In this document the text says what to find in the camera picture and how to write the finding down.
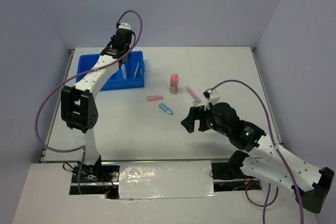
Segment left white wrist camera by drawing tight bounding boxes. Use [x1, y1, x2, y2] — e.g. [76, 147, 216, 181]
[116, 23, 132, 30]

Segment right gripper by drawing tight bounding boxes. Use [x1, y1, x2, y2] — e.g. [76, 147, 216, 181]
[181, 104, 229, 136]

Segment pink correction tape case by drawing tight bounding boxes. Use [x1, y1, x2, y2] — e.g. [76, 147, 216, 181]
[146, 95, 164, 101]

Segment blue compartment tray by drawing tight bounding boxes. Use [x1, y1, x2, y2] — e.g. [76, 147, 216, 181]
[77, 51, 145, 91]

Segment blue correction tape case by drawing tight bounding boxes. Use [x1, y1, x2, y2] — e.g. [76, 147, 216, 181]
[159, 103, 174, 115]

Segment pink-lidded jar of clips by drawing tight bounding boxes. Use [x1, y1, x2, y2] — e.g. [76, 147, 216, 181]
[169, 74, 179, 94]

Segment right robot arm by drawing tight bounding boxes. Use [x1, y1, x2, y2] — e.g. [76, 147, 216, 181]
[181, 102, 334, 214]

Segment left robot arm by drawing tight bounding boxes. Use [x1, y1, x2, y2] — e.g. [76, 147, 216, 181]
[61, 23, 133, 182]

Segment blue-capped highlighter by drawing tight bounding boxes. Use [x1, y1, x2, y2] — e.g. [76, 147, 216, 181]
[121, 65, 127, 80]

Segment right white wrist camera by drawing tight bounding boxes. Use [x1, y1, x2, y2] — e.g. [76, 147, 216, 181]
[203, 89, 220, 111]

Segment silver taped cover plate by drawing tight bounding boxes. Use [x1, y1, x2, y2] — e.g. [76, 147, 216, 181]
[118, 161, 215, 199]

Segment purple highlighter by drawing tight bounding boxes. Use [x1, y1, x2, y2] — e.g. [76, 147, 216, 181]
[185, 86, 202, 104]

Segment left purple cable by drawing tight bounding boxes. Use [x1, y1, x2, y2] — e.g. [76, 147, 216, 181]
[35, 10, 144, 196]

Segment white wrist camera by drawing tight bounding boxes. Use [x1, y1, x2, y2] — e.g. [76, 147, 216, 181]
[116, 23, 132, 30]
[203, 89, 220, 111]

